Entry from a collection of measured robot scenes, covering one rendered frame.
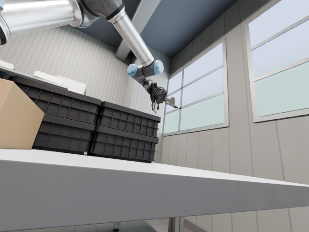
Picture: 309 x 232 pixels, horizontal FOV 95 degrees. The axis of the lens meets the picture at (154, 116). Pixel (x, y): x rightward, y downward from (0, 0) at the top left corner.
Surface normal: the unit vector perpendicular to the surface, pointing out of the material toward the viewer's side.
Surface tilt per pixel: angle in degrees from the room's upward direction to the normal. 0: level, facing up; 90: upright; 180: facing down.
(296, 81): 90
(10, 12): 90
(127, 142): 90
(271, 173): 90
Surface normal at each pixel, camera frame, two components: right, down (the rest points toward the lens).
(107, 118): 0.48, -0.22
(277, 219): -0.85, -0.26
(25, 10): 0.81, -0.07
